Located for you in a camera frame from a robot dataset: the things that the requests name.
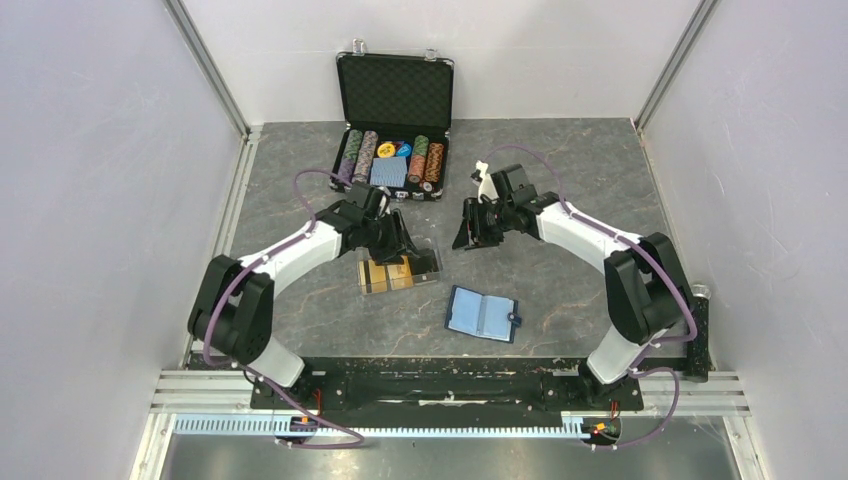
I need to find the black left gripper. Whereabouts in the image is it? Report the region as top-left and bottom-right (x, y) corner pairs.
(362, 209), (420, 267)

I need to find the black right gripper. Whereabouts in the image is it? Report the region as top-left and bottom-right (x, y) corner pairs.
(453, 196), (515, 249)

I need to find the clear acrylic card box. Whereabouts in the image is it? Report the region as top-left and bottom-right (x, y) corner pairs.
(357, 249), (442, 295)

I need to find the blue leather card holder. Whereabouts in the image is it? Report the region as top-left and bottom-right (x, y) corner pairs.
(444, 285), (523, 344)

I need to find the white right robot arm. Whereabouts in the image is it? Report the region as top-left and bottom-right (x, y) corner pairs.
(452, 162), (698, 408)

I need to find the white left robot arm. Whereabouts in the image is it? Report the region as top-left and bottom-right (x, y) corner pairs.
(187, 182), (436, 408)

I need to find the gold VIP card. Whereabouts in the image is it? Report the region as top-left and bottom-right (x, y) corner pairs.
(358, 256), (415, 295)

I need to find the blue playing card deck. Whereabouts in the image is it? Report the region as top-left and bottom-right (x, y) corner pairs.
(369, 156), (408, 188)

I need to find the yellow dealer button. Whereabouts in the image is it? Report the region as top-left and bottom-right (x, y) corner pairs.
(376, 142), (397, 158)

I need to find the black poker chip case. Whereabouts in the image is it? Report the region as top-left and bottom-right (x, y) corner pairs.
(329, 38), (455, 202)

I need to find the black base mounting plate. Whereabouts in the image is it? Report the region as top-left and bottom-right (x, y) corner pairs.
(186, 353), (645, 429)

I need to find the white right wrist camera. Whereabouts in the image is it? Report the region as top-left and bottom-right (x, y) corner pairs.
(470, 161), (499, 205)

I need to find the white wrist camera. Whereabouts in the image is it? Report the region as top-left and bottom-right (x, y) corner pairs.
(377, 186), (392, 217)
(470, 161), (499, 205)

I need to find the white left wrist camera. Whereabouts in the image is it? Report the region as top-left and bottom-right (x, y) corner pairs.
(377, 186), (392, 217)

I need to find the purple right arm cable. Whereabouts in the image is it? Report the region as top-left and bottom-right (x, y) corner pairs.
(480, 145), (700, 453)

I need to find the black cylindrical handle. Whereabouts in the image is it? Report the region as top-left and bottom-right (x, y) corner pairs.
(683, 284), (712, 383)

